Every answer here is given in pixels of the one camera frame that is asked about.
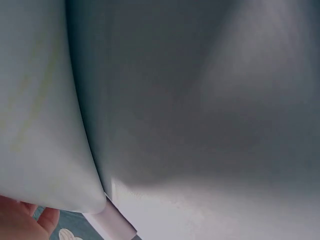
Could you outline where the white sheet with faint print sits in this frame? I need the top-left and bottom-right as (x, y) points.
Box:
(0, 0), (107, 215)

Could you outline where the person's left hand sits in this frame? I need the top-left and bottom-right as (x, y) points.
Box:
(0, 194), (61, 240)

